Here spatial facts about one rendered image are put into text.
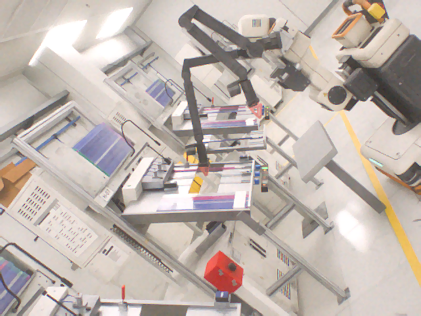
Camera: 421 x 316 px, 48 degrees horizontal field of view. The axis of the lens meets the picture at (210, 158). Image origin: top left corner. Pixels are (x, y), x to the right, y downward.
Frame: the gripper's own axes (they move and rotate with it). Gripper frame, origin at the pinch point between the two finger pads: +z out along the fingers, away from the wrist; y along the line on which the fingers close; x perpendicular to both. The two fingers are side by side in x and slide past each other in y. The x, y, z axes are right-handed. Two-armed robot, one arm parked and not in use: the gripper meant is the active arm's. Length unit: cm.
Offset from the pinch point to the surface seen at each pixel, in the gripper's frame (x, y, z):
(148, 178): -33.6, 12.5, -6.4
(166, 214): -16, 49, 2
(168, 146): -47, -98, 7
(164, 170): -25.3, 2.0, -6.9
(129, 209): -39, 41, 0
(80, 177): -63, 39, -22
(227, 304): 25, 126, 6
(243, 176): 23.6, 2.7, 3.4
